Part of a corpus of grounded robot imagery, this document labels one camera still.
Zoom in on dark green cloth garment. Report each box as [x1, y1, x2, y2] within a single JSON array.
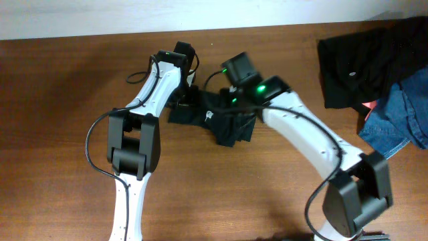
[[168, 86, 256, 147]]

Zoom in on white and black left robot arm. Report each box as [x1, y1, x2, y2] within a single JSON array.
[[107, 42, 198, 241]]

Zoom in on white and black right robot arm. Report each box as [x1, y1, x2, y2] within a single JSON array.
[[221, 52, 393, 240]]

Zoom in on blue denim jeans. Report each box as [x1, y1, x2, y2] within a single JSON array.
[[358, 68, 427, 159]]

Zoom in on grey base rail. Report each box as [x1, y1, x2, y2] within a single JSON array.
[[358, 233, 391, 241]]

